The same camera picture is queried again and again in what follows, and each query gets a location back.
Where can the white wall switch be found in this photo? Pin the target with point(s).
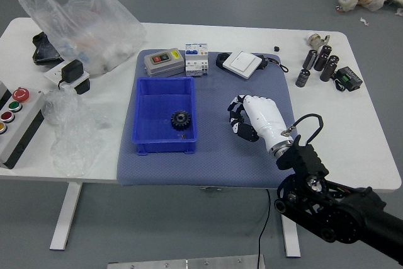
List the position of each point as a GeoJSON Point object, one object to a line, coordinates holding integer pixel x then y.
{"type": "Point", "coordinates": [242, 63]}

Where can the black power adapter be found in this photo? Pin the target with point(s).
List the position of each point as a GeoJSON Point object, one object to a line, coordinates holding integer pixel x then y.
{"type": "Point", "coordinates": [72, 70]}

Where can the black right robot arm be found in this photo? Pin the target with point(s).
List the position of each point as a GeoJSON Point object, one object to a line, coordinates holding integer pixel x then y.
{"type": "Point", "coordinates": [340, 212]}

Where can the white paper scrap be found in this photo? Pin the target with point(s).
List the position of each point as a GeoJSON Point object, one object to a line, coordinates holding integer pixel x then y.
{"type": "Point", "coordinates": [364, 20]}

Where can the black round-ended device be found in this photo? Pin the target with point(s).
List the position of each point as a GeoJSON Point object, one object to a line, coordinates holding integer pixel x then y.
{"type": "Point", "coordinates": [221, 59]}

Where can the silver white lamp socket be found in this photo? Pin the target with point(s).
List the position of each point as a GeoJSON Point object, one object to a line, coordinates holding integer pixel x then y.
{"type": "Point", "coordinates": [315, 40]}

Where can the black cylinder capacitor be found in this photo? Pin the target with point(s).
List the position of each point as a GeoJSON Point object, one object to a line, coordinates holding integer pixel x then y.
{"type": "Point", "coordinates": [320, 62]}
{"type": "Point", "coordinates": [325, 50]}
{"type": "Point", "coordinates": [310, 58]}
{"type": "Point", "coordinates": [302, 78]}
{"type": "Point", "coordinates": [333, 60]}
{"type": "Point", "coordinates": [328, 71]}

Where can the white circuit breaker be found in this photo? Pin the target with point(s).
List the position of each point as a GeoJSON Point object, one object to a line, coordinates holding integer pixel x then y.
{"type": "Point", "coordinates": [196, 59]}

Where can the big black gear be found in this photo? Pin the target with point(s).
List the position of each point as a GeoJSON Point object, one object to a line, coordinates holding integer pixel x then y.
{"type": "Point", "coordinates": [181, 120]}

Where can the white table leg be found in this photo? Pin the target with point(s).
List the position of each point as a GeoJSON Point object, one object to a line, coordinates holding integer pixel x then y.
{"type": "Point", "coordinates": [291, 240]}
{"type": "Point", "coordinates": [64, 215]}

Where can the blue plastic box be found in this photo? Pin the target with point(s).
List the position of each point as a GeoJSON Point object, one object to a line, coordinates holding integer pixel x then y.
{"type": "Point", "coordinates": [165, 114]}

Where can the grey push button switch box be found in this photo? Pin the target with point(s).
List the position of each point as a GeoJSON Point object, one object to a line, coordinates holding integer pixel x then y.
{"type": "Point", "coordinates": [163, 61]}

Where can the black block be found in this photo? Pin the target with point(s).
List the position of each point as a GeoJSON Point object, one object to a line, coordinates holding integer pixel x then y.
{"type": "Point", "coordinates": [83, 86]}

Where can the black module with green display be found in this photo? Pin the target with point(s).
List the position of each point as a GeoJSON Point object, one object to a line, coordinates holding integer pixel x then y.
{"type": "Point", "coordinates": [348, 78]}

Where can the large clear plastic bag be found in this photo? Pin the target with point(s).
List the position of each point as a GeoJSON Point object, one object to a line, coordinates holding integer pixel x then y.
{"type": "Point", "coordinates": [94, 36]}

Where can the white socket plate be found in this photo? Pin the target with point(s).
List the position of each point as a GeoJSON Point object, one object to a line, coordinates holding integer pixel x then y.
{"type": "Point", "coordinates": [55, 75]}

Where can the crumpled clear plastic wrap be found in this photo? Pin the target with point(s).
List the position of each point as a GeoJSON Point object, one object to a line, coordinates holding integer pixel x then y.
{"type": "Point", "coordinates": [70, 136]}

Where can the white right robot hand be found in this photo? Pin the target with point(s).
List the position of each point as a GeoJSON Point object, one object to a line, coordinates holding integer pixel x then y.
{"type": "Point", "coordinates": [264, 117]}

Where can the blue-grey mat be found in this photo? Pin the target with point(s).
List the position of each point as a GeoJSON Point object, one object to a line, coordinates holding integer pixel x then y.
{"type": "Point", "coordinates": [217, 162]}

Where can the grey control button box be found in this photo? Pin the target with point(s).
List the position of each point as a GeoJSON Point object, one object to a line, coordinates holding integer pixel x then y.
{"type": "Point", "coordinates": [19, 124]}

